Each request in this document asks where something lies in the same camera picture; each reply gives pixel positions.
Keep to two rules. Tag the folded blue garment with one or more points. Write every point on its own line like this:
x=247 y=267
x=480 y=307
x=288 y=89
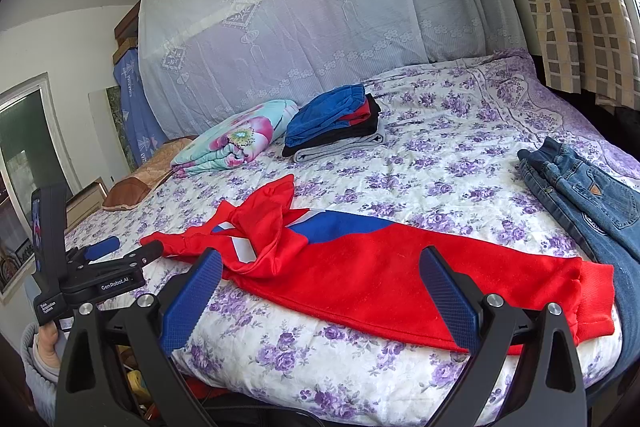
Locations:
x=324 y=112

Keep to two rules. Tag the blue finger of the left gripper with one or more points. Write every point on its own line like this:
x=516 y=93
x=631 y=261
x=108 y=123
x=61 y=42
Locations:
x=143 y=255
x=101 y=249

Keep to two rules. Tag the brown pillow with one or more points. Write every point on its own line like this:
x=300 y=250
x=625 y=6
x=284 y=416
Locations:
x=131 y=191

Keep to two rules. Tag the person's left hand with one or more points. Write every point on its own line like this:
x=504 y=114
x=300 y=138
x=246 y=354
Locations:
x=47 y=348

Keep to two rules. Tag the red track pants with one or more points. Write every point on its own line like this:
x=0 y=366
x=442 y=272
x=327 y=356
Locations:
x=363 y=272

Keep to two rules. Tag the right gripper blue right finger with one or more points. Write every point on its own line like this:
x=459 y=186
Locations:
x=455 y=297

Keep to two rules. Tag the folded grey garment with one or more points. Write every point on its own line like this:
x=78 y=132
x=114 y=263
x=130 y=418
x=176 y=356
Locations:
x=339 y=147

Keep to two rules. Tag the purple floral bedsheet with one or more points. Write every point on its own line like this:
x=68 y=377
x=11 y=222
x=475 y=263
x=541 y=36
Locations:
x=449 y=164

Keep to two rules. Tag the folded black garment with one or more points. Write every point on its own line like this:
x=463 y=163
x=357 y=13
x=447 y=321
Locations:
x=363 y=129

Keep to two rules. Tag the folded floral turquoise blanket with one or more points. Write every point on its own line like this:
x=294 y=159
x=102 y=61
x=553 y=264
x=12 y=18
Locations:
x=237 y=140

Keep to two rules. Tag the white lace covered bedding pile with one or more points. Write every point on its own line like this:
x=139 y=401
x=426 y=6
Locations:
x=202 y=61

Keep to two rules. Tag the folded red garment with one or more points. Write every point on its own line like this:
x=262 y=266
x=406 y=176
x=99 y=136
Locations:
x=359 y=115

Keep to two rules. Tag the blue denim jeans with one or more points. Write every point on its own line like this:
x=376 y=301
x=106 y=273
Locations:
x=599 y=212

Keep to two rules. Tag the blue patterned fabric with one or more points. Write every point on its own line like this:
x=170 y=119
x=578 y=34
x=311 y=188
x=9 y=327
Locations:
x=142 y=130

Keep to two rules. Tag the window frame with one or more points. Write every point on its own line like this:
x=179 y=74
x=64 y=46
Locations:
x=33 y=155

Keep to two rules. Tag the beige checked curtain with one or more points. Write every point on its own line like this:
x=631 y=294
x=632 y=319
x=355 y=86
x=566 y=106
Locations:
x=589 y=45

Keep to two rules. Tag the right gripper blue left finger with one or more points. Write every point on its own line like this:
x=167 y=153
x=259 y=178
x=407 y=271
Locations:
x=184 y=298

